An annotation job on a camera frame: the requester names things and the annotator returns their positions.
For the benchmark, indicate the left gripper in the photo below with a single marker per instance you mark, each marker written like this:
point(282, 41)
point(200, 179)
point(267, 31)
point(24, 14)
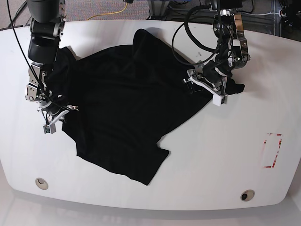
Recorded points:
point(212, 74)

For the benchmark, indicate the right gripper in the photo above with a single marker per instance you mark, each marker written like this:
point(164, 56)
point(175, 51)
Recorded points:
point(53, 112)

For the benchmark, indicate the black t-shirt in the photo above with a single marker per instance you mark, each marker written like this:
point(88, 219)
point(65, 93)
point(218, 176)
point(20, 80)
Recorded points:
point(128, 98)

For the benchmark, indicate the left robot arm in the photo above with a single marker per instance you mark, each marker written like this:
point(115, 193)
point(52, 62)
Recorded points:
point(231, 51)

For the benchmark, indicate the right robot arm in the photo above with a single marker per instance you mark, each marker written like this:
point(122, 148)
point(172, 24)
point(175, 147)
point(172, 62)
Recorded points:
point(49, 72)

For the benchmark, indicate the red tape rectangle marking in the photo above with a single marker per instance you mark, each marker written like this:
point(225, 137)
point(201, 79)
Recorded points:
point(271, 148)

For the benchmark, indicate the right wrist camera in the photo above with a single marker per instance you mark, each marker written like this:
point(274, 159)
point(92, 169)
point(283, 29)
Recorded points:
point(49, 129)

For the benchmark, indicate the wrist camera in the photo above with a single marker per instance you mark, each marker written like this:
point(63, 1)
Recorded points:
point(49, 129)
point(218, 100)

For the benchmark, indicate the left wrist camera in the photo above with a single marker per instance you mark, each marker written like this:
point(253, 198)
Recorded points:
point(218, 100)

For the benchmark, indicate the left table cable grommet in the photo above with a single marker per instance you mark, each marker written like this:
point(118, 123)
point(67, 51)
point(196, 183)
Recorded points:
point(41, 183)

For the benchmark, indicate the table cable grommet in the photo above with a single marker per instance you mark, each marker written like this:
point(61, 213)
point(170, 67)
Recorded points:
point(41, 183)
point(247, 195)

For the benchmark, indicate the right table cable grommet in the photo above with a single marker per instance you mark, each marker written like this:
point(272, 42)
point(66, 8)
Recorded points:
point(247, 195)

